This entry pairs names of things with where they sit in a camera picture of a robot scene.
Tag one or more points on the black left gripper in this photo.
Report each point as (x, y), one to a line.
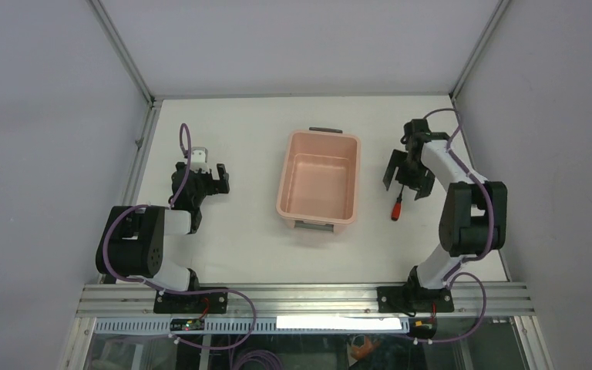
(215, 186)

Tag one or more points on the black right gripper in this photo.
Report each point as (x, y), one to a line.
(425, 181)

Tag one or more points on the red black screwdriver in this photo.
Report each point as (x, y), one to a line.
(397, 208)

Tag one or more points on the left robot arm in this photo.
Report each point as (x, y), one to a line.
(132, 244)

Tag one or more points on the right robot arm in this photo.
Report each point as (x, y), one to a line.
(473, 218)

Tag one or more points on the pink plastic bin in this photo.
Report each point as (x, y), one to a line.
(318, 189)

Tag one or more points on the orange object under table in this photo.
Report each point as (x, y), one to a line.
(361, 346)

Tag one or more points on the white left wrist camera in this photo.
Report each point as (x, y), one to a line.
(198, 160)

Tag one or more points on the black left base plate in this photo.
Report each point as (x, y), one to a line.
(197, 304)

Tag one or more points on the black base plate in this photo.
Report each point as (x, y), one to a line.
(401, 299)
(197, 304)

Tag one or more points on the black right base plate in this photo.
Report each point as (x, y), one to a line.
(401, 299)

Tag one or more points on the aluminium front rail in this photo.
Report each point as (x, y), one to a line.
(501, 299)

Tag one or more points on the white slotted cable duct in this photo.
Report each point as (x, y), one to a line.
(283, 324)

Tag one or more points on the aluminium right frame post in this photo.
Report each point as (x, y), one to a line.
(478, 49)

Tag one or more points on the aluminium frame post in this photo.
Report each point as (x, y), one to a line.
(119, 47)
(478, 49)

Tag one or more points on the aluminium left frame post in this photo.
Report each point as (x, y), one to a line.
(119, 47)

